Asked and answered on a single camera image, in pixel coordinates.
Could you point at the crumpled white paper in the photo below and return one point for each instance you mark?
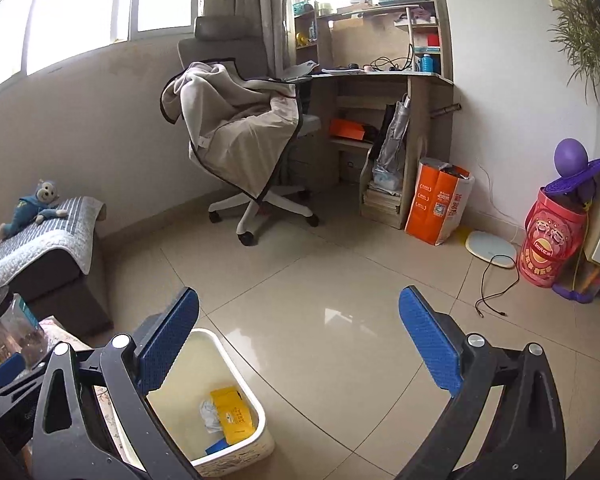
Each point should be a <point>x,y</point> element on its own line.
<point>210,415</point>

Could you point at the clear jar black lid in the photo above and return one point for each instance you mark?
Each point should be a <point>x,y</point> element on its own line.
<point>0,305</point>

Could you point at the purple ball toy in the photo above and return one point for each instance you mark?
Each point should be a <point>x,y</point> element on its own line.
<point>570,157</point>

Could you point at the beige blanket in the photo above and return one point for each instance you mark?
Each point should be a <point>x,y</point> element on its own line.
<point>230,125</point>

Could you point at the blue stuffed monkey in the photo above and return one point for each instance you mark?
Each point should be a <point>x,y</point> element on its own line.
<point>27,207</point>

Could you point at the white plastic waste bin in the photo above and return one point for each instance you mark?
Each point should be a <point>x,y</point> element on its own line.
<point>200,360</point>

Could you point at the floral tablecloth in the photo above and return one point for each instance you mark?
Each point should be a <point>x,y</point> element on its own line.
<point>55,326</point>

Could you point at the orange white bag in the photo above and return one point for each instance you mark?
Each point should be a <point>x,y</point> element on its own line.
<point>432,205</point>

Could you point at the dark ottoman bench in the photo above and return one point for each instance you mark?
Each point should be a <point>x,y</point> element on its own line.
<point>70,290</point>

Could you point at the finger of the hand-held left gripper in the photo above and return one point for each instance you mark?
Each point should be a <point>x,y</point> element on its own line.
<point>7,369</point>

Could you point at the orange flat box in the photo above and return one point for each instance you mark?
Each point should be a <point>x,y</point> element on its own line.
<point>346,130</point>

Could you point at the yellow packet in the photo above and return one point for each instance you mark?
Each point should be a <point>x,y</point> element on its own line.
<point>235,415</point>

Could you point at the red cylindrical bucket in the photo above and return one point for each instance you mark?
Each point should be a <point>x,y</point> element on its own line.
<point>550,245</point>

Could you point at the grey quilted cover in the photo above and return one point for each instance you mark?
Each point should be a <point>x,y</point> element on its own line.
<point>40,250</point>

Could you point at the green plant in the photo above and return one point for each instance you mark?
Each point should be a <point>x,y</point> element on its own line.
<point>585,35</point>

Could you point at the blue wrapper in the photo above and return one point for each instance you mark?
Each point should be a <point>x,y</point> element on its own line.
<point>217,447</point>

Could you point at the wooden desk with hutch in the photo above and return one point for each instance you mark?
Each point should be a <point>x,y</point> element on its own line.
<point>420,110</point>

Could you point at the teal card box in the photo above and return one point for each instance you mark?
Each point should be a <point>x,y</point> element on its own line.
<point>28,316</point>

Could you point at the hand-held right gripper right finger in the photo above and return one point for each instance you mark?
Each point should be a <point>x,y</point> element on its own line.
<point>425,345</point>

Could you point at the patterned curtain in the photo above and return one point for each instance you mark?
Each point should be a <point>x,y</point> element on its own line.
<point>240,5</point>

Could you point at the white bathroom scale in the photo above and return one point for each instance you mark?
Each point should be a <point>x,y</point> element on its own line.
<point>490,247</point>

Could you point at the blue bottle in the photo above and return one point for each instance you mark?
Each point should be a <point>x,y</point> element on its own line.
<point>426,62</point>

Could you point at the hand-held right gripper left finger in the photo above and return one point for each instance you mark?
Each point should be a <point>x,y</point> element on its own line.
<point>167,345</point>

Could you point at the grey office chair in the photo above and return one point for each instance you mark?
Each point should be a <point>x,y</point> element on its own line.
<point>260,202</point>

